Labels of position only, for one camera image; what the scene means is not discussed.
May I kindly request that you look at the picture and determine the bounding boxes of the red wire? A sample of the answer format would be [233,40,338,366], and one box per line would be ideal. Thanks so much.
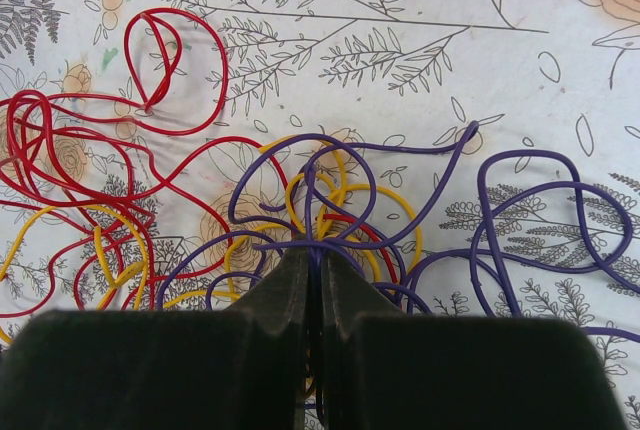
[0,7,401,321]

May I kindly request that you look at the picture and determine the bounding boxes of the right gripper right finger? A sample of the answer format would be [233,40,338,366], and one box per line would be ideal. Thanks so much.
[321,254,625,429]

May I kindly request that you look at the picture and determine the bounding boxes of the yellow wire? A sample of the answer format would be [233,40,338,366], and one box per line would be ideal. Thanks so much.
[0,134,424,346]

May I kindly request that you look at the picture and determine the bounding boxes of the purple wire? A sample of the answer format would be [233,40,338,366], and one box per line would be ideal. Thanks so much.
[156,120,640,426]

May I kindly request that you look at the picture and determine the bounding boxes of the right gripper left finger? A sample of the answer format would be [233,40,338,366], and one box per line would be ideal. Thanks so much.
[1,239,309,429]

